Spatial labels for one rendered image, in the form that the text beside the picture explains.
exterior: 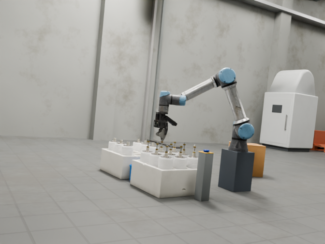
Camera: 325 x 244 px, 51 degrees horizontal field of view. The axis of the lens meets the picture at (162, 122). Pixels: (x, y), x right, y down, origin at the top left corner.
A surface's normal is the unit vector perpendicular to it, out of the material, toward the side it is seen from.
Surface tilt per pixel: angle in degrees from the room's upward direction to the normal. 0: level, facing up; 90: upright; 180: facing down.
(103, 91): 90
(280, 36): 90
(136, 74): 90
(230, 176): 90
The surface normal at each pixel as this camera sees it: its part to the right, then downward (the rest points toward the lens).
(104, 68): 0.51, 0.08
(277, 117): -0.83, -0.06
